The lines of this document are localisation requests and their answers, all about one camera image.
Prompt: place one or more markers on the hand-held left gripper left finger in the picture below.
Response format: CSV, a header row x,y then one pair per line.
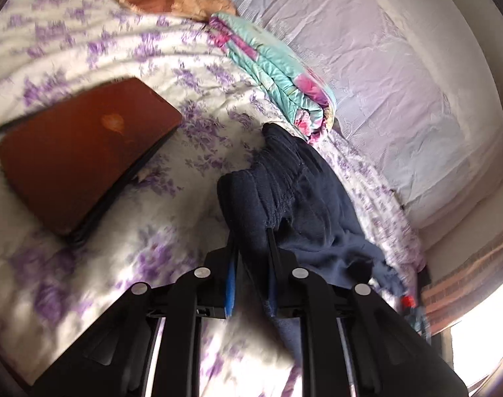
x,y
231,285

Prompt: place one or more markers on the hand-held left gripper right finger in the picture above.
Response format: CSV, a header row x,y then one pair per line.
x,y
272,293

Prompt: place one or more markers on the navy blue pants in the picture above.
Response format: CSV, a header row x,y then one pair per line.
x,y
301,198

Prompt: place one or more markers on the red capped bottle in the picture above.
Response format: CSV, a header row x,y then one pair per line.
x,y
408,301

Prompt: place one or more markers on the reddish brown laptop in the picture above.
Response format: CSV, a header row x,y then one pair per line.
x,y
81,149

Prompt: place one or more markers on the purple floral bed sheet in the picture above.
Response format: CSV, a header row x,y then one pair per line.
x,y
185,70

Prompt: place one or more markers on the folded colourful floral quilt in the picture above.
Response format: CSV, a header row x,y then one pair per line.
x,y
272,66

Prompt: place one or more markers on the white lace wall cloth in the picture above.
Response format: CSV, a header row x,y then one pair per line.
x,y
379,91

